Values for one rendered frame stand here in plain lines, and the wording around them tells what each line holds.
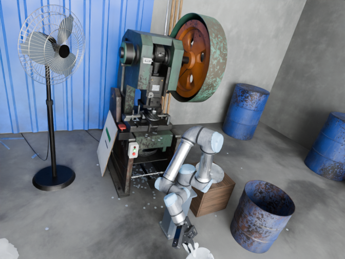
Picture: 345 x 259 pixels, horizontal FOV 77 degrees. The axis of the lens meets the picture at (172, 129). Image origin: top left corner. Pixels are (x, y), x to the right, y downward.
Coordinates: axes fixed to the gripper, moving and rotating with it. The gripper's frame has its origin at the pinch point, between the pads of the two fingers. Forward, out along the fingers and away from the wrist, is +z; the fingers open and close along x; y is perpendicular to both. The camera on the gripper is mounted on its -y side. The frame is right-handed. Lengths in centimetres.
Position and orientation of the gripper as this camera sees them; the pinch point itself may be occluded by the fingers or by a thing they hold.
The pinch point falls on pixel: (192, 256)
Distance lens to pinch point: 139.1
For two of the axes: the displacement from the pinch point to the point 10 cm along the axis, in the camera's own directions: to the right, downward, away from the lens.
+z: 4.1, 9.1, -0.3
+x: -6.8, 3.3, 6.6
